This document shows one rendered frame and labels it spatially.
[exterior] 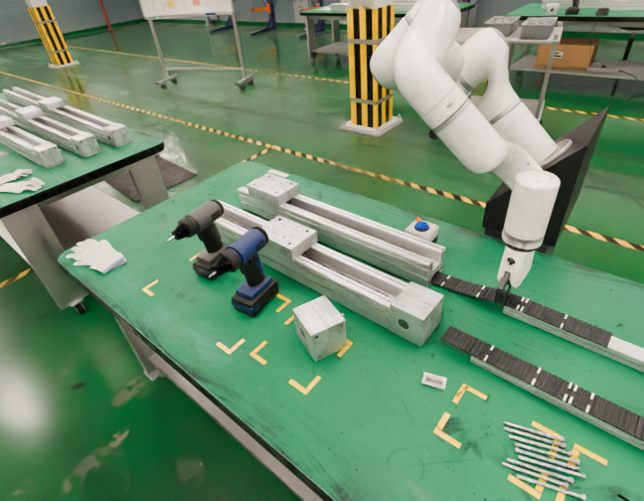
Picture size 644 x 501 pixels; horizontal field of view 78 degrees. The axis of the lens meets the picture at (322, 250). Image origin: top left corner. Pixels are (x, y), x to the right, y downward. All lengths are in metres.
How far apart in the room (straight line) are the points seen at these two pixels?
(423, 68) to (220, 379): 0.80
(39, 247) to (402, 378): 1.96
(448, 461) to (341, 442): 0.20
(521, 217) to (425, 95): 0.32
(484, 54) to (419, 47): 0.46
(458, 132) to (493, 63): 0.49
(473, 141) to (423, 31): 0.24
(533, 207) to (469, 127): 0.21
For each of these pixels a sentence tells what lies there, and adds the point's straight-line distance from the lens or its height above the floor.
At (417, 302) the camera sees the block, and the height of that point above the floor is 0.87.
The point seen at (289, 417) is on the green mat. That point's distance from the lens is 0.92.
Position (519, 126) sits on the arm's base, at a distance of 1.34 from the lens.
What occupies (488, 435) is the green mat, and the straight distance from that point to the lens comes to 0.92.
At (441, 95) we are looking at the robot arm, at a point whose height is 1.32.
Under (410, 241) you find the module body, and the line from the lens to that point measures 1.20.
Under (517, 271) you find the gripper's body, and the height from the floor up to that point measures 0.95.
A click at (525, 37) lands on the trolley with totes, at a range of 3.85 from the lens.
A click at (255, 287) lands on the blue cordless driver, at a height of 0.85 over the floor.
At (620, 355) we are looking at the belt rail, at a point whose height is 0.80.
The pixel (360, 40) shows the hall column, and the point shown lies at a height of 0.85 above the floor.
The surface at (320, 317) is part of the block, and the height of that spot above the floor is 0.87.
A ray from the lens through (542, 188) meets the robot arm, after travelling 0.91.
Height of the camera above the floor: 1.57
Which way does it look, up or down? 37 degrees down
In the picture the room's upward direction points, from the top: 6 degrees counter-clockwise
